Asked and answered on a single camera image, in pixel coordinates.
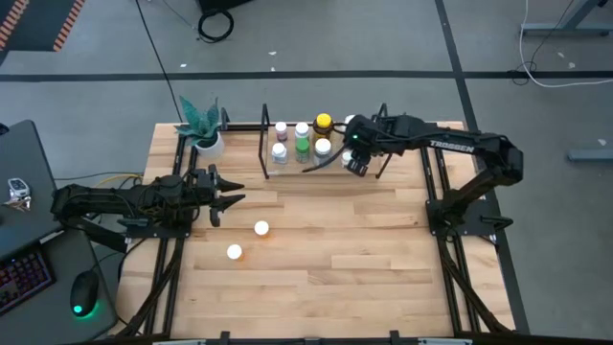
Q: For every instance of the black aluminium table frame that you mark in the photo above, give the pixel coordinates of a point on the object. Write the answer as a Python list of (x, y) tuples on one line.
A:
[(242, 127)]

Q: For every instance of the dark grey side desk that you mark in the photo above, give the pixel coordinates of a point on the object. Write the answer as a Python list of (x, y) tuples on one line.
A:
[(52, 326)]

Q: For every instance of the black mat orange striped edges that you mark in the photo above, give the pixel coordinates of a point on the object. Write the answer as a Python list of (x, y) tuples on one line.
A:
[(43, 24)]

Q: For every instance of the grey desk leg frame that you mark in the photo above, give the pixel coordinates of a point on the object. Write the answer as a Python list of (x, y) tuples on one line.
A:
[(565, 30)]

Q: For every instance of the small white bottle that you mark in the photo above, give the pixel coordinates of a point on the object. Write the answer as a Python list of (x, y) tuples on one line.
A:
[(347, 157)]

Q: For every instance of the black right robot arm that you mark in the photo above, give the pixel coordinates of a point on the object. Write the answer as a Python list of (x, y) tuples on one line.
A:
[(452, 146)]

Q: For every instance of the clear bottle with white cap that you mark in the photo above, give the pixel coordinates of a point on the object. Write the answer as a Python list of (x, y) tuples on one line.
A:
[(323, 146)]

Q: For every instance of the orange pill vial white cap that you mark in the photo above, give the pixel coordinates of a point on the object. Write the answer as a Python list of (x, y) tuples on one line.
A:
[(261, 228), (234, 251)]

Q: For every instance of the amber bottle with yellow cap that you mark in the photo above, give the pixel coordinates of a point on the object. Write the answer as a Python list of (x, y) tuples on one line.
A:
[(324, 121)]

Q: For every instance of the green plant in white pot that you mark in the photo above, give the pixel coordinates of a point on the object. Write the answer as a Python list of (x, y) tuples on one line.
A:
[(211, 148)]

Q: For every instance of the car key fob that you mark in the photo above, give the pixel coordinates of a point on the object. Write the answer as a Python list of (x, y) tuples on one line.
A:
[(18, 186)]

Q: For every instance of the backlit keyboard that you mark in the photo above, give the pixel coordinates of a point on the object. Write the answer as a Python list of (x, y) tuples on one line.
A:
[(21, 280)]

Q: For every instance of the clear white-cap bottle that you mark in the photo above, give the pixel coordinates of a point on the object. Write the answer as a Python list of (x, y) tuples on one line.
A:
[(280, 151)]

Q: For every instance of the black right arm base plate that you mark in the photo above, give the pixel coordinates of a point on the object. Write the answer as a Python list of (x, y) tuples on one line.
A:
[(479, 213)]

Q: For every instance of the metal keys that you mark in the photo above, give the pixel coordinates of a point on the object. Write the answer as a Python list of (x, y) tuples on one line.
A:
[(19, 203)]

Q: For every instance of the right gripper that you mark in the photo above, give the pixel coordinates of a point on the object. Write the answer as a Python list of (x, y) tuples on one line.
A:
[(364, 136)]

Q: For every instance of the grey desk foot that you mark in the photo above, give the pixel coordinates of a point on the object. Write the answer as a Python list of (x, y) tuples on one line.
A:
[(591, 154)]

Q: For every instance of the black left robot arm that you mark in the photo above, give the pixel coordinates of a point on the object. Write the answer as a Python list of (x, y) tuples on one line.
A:
[(96, 201)]

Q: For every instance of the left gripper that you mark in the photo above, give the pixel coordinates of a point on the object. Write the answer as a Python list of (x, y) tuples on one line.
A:
[(205, 187)]

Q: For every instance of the black computer mouse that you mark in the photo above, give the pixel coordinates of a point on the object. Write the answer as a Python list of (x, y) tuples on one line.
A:
[(84, 290)]

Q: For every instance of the wooden shelf with black frame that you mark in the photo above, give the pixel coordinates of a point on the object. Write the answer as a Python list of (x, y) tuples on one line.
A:
[(292, 169)]

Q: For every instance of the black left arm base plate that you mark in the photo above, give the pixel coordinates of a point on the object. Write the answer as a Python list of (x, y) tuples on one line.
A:
[(158, 232)]

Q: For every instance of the black box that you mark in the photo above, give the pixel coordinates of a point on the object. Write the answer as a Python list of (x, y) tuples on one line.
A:
[(220, 4)]

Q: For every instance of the pink bottle with white cap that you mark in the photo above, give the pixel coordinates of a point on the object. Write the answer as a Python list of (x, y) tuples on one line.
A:
[(280, 128)]

